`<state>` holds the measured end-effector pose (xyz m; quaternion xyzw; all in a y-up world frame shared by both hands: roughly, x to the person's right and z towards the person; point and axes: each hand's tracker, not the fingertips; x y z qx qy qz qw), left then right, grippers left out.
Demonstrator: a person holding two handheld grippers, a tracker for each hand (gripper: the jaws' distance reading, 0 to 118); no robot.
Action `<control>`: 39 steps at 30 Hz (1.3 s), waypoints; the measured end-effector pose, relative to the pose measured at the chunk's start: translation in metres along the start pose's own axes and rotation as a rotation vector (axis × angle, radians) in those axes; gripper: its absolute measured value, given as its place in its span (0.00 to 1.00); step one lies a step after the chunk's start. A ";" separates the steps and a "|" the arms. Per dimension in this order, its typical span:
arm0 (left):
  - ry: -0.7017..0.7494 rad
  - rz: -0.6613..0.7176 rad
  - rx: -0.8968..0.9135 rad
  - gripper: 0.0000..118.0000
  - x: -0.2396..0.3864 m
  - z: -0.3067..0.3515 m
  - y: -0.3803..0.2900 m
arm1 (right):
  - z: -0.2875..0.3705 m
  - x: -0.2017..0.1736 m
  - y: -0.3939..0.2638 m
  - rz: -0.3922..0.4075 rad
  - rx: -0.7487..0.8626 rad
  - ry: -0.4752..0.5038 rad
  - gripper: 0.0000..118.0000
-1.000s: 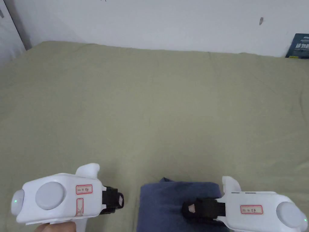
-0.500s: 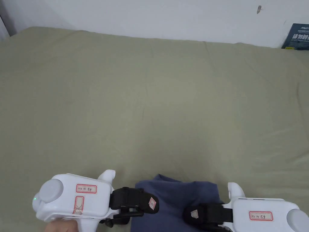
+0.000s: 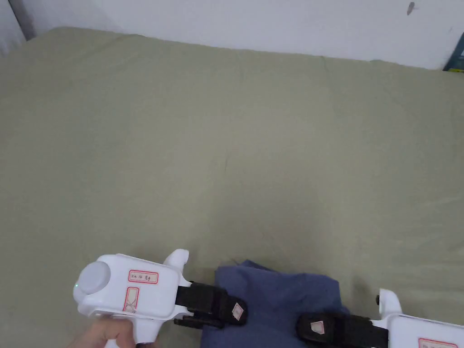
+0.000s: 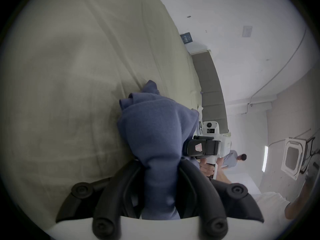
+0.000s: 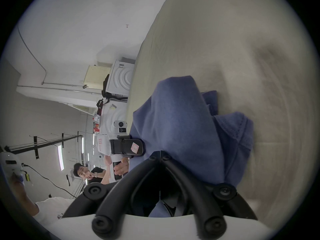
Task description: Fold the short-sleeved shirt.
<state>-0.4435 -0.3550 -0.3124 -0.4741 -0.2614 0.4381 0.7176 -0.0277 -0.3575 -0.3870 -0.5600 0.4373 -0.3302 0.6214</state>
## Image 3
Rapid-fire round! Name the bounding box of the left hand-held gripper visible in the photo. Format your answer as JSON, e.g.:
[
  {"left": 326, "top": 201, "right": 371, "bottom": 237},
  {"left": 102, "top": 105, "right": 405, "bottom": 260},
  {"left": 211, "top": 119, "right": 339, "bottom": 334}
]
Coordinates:
[{"left": 73, "top": 249, "right": 249, "bottom": 345}]

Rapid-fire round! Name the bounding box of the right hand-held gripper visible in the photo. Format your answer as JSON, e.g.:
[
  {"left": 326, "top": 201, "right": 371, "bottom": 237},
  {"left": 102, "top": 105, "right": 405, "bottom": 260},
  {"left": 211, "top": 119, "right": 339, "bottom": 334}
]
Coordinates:
[{"left": 296, "top": 288, "right": 464, "bottom": 348}]

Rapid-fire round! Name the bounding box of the dark blue garment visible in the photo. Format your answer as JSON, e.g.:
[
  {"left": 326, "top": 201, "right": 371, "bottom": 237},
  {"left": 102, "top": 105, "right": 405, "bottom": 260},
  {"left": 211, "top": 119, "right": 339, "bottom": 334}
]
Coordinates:
[{"left": 200, "top": 259, "right": 352, "bottom": 348}]

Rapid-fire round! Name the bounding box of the person's left hand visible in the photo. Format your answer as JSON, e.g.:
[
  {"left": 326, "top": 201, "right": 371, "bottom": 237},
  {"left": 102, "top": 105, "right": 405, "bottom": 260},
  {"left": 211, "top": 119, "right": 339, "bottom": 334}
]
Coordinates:
[{"left": 67, "top": 314, "right": 135, "bottom": 348}]

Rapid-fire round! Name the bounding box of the bed with pale green sheet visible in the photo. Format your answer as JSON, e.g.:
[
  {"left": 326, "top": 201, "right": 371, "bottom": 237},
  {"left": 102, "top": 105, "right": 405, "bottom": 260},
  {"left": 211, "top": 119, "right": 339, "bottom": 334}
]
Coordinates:
[{"left": 0, "top": 27, "right": 464, "bottom": 348}]

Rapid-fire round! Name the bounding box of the dark green box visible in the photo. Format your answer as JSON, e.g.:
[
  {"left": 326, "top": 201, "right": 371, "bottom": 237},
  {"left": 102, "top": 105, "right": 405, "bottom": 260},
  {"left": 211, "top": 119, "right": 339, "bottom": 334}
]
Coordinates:
[{"left": 442, "top": 30, "right": 464, "bottom": 73}]

